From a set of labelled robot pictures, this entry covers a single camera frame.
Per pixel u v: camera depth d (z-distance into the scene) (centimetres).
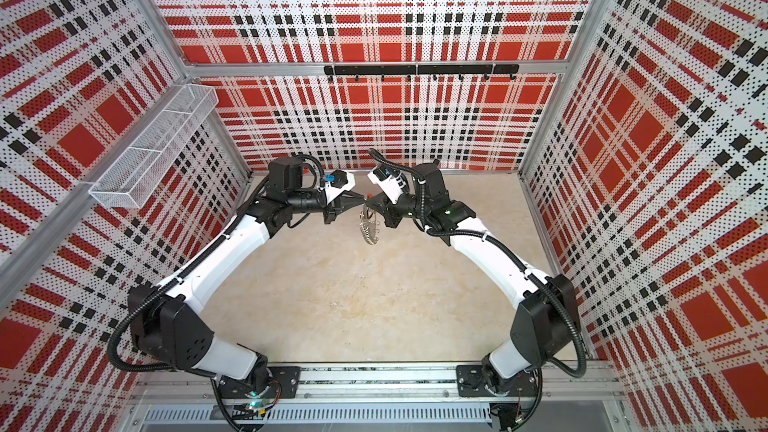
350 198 71
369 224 76
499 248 49
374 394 73
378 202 70
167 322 41
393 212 66
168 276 45
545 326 42
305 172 64
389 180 64
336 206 66
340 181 61
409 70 89
